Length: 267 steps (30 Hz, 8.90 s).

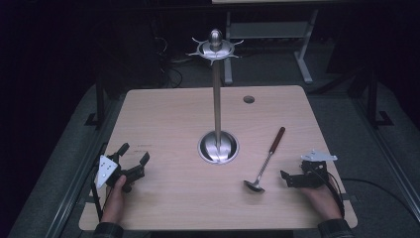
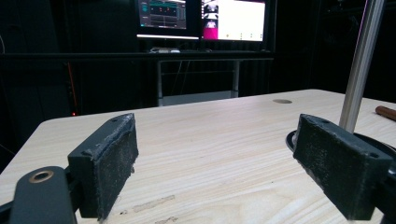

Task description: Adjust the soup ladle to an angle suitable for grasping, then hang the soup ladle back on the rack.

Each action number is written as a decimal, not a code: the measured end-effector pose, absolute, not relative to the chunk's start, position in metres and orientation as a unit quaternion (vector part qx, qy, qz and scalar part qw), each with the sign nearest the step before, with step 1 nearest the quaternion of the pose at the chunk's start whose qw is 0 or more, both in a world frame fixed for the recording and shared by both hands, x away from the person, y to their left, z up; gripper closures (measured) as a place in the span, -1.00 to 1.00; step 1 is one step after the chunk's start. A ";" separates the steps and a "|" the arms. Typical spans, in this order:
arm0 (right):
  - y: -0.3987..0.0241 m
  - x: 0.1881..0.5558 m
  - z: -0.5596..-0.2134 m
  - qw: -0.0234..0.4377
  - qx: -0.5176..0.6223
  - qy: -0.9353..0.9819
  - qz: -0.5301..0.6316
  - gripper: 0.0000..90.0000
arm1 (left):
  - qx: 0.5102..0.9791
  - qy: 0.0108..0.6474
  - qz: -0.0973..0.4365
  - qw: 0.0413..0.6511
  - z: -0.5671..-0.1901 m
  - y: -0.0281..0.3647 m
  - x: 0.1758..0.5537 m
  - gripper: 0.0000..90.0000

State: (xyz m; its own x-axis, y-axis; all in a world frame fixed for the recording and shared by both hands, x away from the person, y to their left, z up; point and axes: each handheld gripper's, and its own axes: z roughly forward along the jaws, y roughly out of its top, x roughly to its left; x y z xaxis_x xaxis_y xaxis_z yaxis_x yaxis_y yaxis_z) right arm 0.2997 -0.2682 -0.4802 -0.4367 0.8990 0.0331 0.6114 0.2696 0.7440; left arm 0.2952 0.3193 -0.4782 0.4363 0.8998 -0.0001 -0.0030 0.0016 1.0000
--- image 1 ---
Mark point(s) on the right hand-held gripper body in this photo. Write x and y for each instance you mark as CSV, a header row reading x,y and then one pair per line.
x,y
310,172

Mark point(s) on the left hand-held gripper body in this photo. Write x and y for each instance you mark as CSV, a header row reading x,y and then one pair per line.
x,y
110,170

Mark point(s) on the steel utensil stand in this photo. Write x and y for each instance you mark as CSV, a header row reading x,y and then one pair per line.
x,y
217,99

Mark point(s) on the person's left hand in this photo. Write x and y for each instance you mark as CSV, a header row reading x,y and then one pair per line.
x,y
116,200

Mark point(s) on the person's right hand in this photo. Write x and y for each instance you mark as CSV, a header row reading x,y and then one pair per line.
x,y
322,201

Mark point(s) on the black metal stand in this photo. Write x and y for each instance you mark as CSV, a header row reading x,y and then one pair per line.
x,y
99,102
373,99

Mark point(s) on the white metal desk frame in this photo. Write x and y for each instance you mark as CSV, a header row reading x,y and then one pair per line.
x,y
269,43

